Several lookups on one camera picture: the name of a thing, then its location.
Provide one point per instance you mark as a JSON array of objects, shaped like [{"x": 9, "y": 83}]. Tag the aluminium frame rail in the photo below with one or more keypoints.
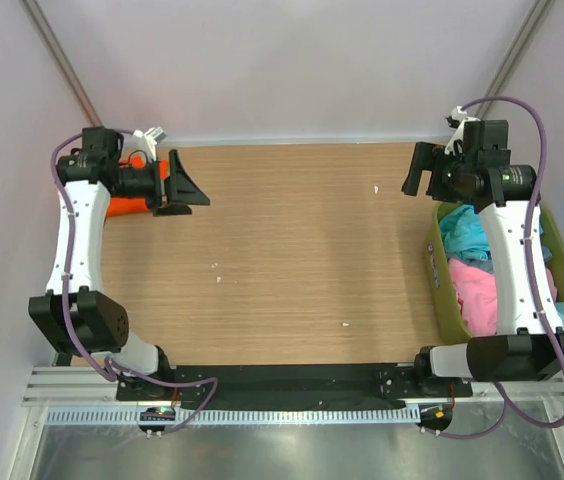
[{"x": 70, "y": 386}]

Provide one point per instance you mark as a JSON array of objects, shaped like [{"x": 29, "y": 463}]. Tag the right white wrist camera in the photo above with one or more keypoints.
[{"x": 457, "y": 120}]

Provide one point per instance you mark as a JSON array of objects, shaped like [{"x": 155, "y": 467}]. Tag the green plastic bin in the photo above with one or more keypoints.
[{"x": 453, "y": 328}]

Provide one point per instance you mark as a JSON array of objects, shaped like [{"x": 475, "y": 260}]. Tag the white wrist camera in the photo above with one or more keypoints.
[
  {"x": 147, "y": 141},
  {"x": 457, "y": 120}
]

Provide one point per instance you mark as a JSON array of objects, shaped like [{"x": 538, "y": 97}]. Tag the turquoise blue t shirt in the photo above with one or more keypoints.
[{"x": 486, "y": 240}]

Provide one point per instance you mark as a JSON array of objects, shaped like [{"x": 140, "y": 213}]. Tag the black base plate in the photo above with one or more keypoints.
[{"x": 291, "y": 388}]

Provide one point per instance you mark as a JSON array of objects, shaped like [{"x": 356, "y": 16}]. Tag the pink t shirt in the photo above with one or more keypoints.
[{"x": 497, "y": 303}]

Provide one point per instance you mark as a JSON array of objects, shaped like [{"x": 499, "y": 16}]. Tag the controller board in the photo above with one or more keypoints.
[
  {"x": 435, "y": 418},
  {"x": 157, "y": 421}
]

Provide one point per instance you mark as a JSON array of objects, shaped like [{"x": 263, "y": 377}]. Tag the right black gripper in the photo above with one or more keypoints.
[{"x": 424, "y": 159}]

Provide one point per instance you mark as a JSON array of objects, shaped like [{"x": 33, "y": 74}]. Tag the right controller board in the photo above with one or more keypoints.
[{"x": 435, "y": 418}]

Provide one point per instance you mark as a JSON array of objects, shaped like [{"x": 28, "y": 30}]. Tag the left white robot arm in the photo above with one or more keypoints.
[{"x": 74, "y": 314}]

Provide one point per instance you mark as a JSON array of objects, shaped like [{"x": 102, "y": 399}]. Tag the slotted cable duct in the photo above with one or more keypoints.
[{"x": 128, "y": 416}]

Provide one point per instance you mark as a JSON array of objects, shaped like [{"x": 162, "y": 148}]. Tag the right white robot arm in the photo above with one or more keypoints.
[{"x": 474, "y": 169}]

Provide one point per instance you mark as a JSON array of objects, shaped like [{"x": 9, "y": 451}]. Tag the left controller board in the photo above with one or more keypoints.
[{"x": 157, "y": 421}]

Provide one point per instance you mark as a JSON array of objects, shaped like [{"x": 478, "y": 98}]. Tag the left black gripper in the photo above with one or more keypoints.
[{"x": 181, "y": 190}]

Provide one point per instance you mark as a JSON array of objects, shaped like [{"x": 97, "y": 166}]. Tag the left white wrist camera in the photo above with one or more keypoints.
[{"x": 147, "y": 141}]

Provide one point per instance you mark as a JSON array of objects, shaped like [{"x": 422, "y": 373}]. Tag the folded orange t shirt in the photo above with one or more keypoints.
[{"x": 128, "y": 206}]

